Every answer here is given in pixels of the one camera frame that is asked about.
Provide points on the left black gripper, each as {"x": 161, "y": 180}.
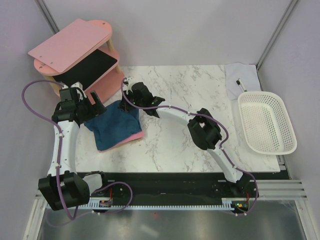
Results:
{"x": 95, "y": 111}

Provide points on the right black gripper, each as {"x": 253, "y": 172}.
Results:
{"x": 123, "y": 105}

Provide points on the dark blue t shirt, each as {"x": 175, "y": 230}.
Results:
{"x": 113, "y": 126}

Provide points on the pink t shirt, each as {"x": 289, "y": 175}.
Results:
{"x": 140, "y": 134}

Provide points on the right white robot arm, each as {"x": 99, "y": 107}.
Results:
{"x": 204, "y": 130}

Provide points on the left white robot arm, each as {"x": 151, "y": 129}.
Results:
{"x": 63, "y": 187}

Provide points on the black mat on shelf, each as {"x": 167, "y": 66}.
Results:
{"x": 87, "y": 71}

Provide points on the pink wooden shelf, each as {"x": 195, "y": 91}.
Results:
{"x": 72, "y": 44}

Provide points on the black white marker pen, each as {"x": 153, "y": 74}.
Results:
{"x": 241, "y": 85}

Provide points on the white cloth in corner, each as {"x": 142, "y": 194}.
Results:
{"x": 248, "y": 75}

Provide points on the white plastic laundry basket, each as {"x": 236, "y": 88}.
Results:
{"x": 266, "y": 123}

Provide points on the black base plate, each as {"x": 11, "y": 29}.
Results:
{"x": 189, "y": 183}

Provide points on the white cable duct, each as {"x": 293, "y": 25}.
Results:
{"x": 97, "y": 204}

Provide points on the aluminium rail frame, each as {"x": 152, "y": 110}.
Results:
{"x": 122, "y": 194}

